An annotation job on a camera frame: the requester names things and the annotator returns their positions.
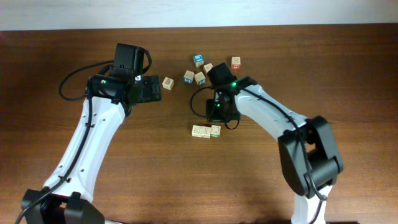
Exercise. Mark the blue side wooden block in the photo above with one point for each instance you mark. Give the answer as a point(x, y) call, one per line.
point(200, 78)

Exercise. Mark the red A wooden block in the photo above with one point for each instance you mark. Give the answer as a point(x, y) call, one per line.
point(207, 68)

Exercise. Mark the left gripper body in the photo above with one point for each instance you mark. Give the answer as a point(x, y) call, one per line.
point(147, 91)

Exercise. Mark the green edge wooden block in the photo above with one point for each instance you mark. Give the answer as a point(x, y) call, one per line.
point(215, 131)

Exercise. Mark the blue top wooden block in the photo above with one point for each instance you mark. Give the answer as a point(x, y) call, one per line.
point(198, 60)

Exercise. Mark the letter I wooden block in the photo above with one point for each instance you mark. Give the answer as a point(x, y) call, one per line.
point(206, 132)

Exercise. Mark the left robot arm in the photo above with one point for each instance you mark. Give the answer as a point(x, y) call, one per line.
point(109, 98)

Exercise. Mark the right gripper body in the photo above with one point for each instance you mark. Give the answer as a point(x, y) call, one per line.
point(222, 114)

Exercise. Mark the pineapple wooden block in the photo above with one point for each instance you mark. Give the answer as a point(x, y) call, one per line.
point(168, 83)

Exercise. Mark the green Z wooden block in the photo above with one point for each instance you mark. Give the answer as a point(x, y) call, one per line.
point(197, 131)

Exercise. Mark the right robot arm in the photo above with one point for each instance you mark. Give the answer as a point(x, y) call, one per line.
point(309, 156)

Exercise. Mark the red bottom wooden block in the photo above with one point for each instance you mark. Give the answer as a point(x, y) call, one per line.
point(236, 63)

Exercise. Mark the blue five wooden block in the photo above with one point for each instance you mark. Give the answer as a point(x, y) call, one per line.
point(188, 77)

